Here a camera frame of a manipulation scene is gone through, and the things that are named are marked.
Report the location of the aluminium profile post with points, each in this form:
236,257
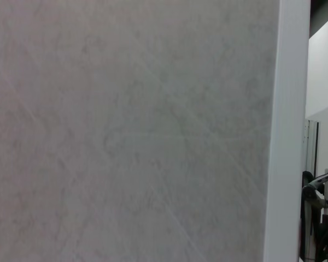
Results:
311,147

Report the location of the black background robot arm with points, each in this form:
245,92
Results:
314,184

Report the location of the grey partition with white frame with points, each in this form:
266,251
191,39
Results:
131,131

